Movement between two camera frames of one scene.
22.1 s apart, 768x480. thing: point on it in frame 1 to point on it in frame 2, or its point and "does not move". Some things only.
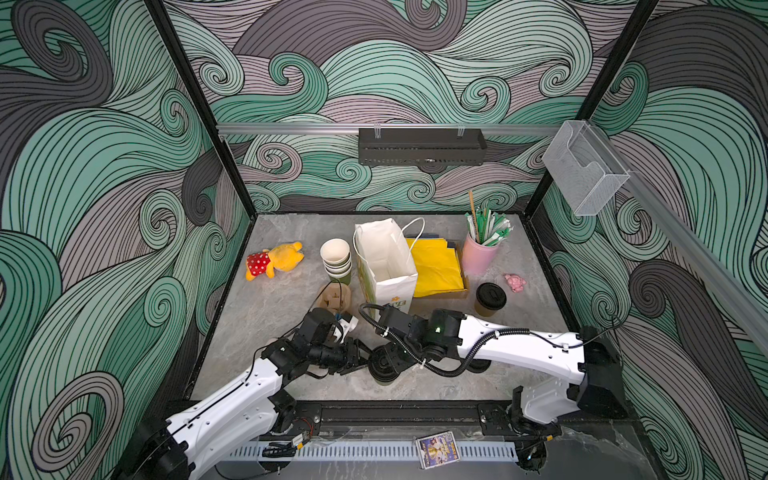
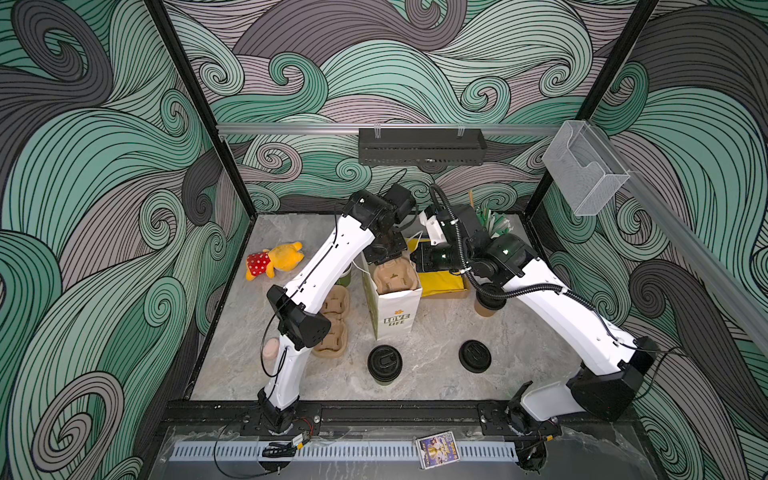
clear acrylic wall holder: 582,167 does not move
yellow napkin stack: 437,267 does not move
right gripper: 399,366 to 427,261
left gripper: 351,347 to 401,246
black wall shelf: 421,146 does not move
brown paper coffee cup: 484,311 does not move
